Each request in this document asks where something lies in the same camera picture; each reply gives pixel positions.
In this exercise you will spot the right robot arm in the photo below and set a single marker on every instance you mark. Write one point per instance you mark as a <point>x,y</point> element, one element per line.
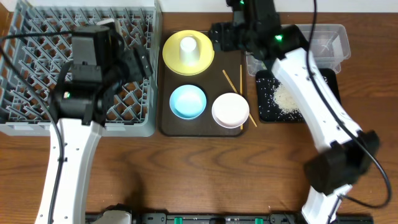
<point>345,151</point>

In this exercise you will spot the yellow plate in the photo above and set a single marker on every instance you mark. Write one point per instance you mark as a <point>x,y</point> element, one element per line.
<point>171,53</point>

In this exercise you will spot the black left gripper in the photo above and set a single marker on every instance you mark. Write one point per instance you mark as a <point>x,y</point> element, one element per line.
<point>142,61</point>

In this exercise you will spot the white pink bowl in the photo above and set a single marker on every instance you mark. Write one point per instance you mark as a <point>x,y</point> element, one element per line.
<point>230,110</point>

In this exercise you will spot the light blue bowl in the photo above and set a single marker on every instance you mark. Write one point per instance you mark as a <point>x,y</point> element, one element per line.
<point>188,102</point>

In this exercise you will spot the dark brown serving tray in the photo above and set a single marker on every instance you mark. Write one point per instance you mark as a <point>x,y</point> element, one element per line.
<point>213,82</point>

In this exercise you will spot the clear plastic bin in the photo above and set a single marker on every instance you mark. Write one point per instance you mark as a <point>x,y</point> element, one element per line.
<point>330,46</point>

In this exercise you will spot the left wooden chopstick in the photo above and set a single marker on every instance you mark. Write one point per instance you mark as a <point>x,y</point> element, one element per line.
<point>236,92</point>

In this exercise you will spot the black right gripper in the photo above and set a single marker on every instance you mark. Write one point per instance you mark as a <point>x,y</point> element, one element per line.
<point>219,32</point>

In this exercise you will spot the black waste tray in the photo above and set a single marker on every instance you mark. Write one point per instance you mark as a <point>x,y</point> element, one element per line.
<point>267,102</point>

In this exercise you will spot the grey dishwasher rack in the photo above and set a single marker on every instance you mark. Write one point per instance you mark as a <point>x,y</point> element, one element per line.
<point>40,56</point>

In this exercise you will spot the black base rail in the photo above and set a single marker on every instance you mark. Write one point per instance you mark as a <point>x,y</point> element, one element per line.
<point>123,214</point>

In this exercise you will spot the white green cup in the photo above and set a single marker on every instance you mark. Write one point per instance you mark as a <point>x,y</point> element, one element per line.
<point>189,51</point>

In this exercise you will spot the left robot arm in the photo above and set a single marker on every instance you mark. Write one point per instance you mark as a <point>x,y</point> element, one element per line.
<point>78,106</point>

